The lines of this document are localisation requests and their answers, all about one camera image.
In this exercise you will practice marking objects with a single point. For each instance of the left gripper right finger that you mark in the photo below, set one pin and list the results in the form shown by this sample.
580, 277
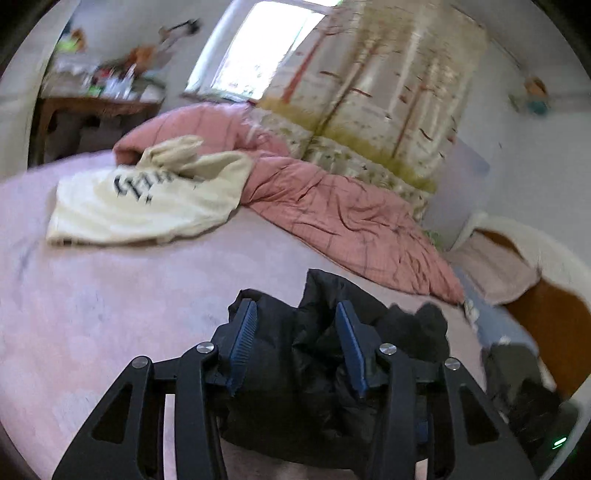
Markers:
435, 412

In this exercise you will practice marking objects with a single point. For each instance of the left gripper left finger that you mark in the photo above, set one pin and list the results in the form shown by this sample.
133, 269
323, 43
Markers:
122, 438

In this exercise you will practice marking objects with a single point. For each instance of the black puffer jacket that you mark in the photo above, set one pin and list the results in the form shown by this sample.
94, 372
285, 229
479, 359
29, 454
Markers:
296, 402

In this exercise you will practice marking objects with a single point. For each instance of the dark green folded garment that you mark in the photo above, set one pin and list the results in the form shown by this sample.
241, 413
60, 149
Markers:
538, 416

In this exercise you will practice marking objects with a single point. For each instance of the blue patterned pillow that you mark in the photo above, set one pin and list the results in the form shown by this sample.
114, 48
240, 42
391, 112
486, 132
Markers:
492, 324

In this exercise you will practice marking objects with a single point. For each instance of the pink bed sheet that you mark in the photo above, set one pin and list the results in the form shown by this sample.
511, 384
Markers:
72, 317

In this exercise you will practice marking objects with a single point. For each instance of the brown wooden headboard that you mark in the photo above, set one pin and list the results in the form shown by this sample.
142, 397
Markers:
559, 322

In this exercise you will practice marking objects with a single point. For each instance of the beige pillow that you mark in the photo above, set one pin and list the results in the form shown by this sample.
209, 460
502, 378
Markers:
498, 274

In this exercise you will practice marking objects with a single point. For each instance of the white lace headboard cover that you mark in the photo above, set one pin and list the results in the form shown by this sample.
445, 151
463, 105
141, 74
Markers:
558, 264

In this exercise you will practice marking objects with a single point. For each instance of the pink plaid quilt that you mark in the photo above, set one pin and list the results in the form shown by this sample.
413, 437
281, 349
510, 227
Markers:
363, 228

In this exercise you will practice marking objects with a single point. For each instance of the cream printed sweatshirt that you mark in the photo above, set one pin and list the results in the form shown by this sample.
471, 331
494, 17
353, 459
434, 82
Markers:
174, 191

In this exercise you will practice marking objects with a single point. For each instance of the cluttered wooden side table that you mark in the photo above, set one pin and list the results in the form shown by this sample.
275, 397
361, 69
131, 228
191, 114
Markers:
81, 84

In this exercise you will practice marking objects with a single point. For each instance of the tree pattern curtain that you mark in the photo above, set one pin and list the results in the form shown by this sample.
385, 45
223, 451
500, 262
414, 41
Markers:
376, 92

